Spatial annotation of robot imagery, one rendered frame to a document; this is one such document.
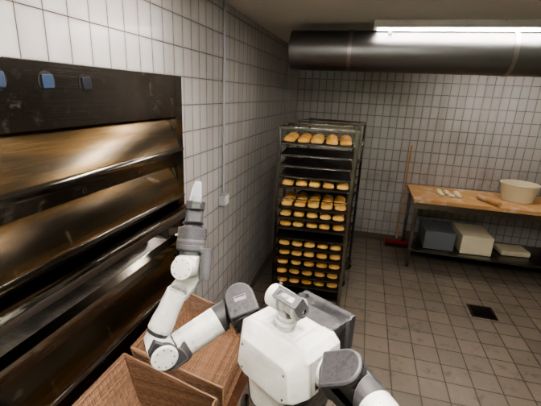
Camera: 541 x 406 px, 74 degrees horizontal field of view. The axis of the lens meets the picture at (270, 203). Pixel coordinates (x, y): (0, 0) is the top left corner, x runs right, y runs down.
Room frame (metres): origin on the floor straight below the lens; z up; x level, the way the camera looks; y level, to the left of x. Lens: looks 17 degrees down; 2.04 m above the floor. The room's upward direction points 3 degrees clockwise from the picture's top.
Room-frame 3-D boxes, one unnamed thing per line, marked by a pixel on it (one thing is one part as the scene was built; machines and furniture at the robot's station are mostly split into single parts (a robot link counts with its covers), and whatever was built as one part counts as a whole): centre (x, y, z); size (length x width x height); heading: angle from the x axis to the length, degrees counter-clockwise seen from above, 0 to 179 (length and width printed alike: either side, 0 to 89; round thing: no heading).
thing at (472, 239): (4.37, -2.60, 0.35); 0.50 x 0.36 x 0.24; 167
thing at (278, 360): (0.92, -0.10, 1.27); 0.34 x 0.30 x 0.36; 45
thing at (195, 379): (1.66, 0.35, 0.72); 0.56 x 0.49 x 0.28; 167
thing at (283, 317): (0.88, -0.05, 1.47); 0.10 x 0.07 x 0.09; 45
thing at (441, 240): (4.47, -2.19, 0.35); 0.50 x 0.36 x 0.24; 166
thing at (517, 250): (4.25, -3.07, 0.27); 0.34 x 0.26 x 0.07; 82
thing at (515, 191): (4.34, -3.04, 1.01); 0.43 x 0.43 x 0.21
